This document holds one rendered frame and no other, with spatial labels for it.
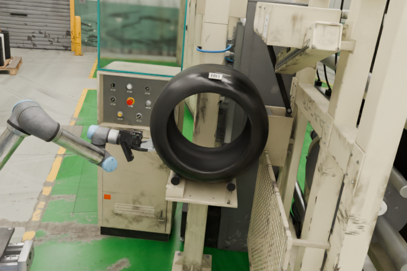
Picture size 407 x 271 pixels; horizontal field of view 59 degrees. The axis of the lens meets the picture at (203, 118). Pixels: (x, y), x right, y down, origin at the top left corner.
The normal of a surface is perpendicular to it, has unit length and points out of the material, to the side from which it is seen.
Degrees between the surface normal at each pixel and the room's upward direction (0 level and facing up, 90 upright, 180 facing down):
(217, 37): 90
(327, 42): 72
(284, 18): 90
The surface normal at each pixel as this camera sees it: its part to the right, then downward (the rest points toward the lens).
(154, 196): -0.05, 0.32
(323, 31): -0.02, 0.01
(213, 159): -0.08, -0.59
